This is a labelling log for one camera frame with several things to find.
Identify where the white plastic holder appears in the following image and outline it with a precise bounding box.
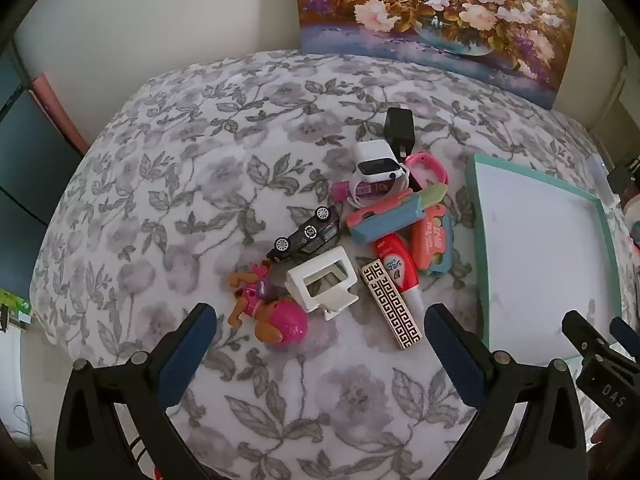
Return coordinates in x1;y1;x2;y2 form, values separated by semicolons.
286;255;359;322

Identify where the white smartwatch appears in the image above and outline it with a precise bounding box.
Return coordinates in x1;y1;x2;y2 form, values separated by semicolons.
347;157;412;208

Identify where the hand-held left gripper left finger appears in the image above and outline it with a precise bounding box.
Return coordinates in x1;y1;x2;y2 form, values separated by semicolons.
55;302;218;480

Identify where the white charger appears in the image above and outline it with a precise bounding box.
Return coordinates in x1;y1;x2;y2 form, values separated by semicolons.
353;141;401;171

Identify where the pink smartwatch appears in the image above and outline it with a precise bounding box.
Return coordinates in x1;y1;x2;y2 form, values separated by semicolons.
404;152;449;196

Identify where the orange blue toy cutter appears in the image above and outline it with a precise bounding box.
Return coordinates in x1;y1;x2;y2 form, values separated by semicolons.
410;203;453;276

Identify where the floral painting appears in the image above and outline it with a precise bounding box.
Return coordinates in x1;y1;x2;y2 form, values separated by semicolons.
294;0;580;110

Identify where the black charger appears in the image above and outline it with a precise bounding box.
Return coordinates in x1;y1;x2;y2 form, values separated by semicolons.
384;107;417;157

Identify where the patterned lighter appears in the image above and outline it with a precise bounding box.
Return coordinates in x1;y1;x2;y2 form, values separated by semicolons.
361;259;425;351

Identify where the magenta tube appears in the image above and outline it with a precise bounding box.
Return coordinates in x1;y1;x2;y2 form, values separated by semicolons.
332;180;396;201

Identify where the black toy car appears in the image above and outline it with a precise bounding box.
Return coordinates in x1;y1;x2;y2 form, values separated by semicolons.
266;205;341;262

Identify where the dark cabinet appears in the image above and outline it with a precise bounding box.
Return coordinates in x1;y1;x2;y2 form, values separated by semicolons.
0;55;86;301

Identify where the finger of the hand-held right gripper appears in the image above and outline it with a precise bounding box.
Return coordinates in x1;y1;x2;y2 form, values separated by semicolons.
607;317;640;361
561;310;632;413

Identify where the teal box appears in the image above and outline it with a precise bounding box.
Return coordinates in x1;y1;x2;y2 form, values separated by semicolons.
465;154;623;366

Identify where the salmon pink board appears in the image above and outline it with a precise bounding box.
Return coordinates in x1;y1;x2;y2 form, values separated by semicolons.
30;72;90;156

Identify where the green packet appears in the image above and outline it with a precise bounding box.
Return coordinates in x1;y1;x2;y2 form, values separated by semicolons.
0;289;33;328

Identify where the black device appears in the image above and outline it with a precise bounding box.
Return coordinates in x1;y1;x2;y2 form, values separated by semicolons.
607;155;640;196

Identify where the grey floral blanket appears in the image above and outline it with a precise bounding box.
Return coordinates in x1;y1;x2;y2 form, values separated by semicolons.
30;50;631;480

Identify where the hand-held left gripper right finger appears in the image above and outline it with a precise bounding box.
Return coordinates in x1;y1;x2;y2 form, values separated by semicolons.
424;303;588;480

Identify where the red white glue pen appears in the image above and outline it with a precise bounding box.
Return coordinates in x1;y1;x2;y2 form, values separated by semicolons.
374;234;426;313

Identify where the coral blue toy knife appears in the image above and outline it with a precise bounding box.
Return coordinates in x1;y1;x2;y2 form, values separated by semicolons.
345;183;448;247

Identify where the pink puppy toy figure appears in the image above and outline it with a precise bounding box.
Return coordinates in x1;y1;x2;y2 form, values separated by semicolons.
229;262;308;348

